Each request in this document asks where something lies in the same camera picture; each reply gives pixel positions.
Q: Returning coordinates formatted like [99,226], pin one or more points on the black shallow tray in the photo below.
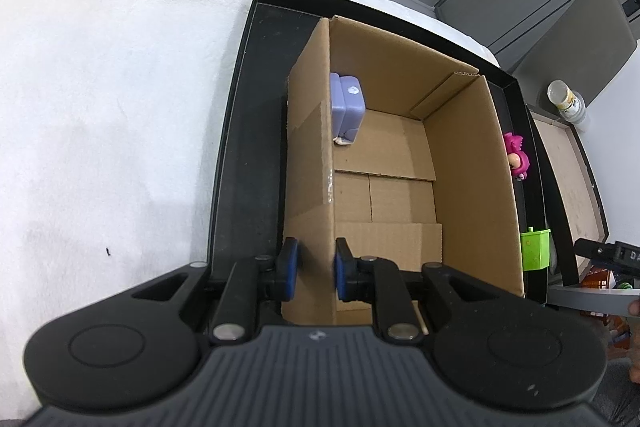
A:
[248,198]

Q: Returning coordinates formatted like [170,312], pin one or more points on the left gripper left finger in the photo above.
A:
[255,291]

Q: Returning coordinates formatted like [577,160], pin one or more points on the pink dinosaur toy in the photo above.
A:
[517,158]

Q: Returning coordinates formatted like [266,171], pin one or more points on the brown cardboard box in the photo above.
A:
[427,179]

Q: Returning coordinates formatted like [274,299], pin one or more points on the green hexagonal container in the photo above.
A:
[535,246]

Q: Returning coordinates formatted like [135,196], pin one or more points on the brown board black frame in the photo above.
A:
[572,203]

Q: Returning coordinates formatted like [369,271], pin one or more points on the white yellow cup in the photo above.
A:
[570,104]

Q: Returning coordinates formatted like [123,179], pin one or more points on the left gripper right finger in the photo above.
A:
[383,286]

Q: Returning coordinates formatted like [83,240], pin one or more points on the grey cabinet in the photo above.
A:
[584,43]

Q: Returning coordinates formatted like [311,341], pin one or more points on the person's right hand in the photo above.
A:
[634,349]

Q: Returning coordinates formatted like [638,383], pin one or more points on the purple plastic box toy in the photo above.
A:
[347,108]

